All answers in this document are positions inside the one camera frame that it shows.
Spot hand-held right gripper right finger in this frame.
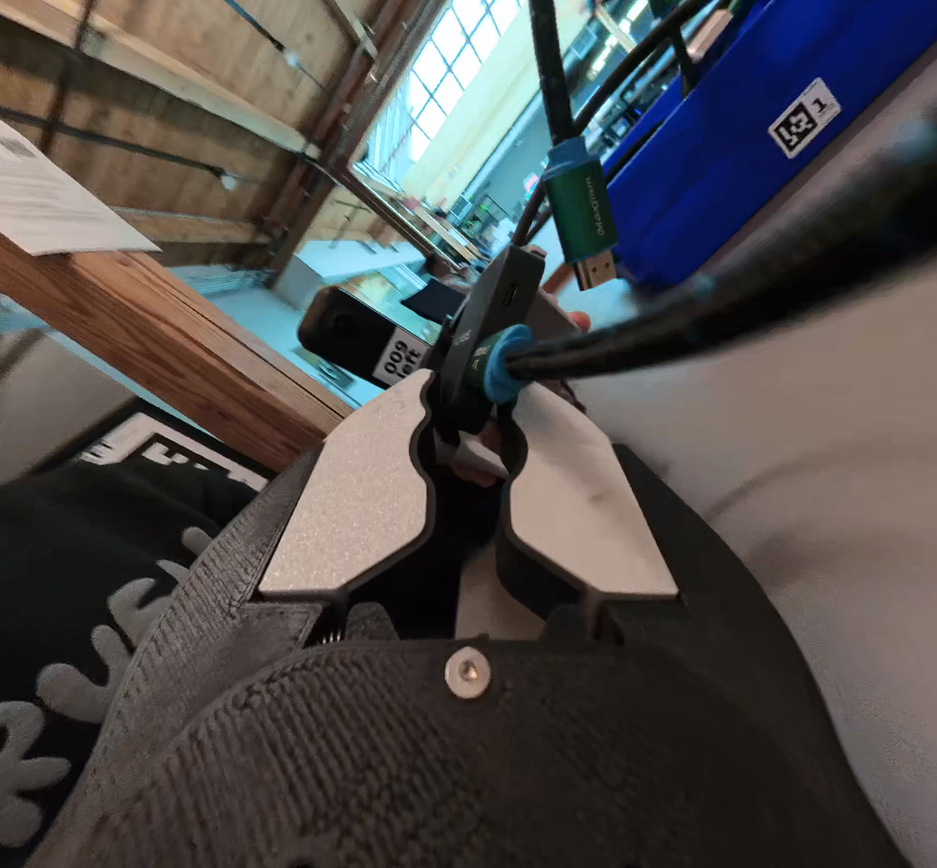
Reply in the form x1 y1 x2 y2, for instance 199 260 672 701
496 384 680 620

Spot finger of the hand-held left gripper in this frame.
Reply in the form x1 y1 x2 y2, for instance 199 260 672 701
438 436 508 480
529 291 581 342

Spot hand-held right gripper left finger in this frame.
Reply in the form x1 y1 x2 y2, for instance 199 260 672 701
258 369 440 600

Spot black USB hub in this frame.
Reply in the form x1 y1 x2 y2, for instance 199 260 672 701
438 246 549 437

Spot black hub cable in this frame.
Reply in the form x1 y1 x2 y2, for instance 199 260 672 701
511 0 814 250

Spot green-plug HDMI cable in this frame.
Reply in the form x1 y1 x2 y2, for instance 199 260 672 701
468 0 937 408

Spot blue plastic bin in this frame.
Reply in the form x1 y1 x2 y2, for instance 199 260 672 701
600 0 937 291

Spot grey desk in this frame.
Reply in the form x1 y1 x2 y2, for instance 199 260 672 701
454 63 937 868

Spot background office desks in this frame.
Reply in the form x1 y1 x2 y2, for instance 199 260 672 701
351 151 513 276

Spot instruction sheet on wooden stand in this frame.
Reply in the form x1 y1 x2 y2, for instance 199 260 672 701
0 231 356 474

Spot large paned window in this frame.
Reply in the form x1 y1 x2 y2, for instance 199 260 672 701
362 0 531 166

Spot printed instruction sheets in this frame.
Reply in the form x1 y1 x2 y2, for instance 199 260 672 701
0 118 162 256

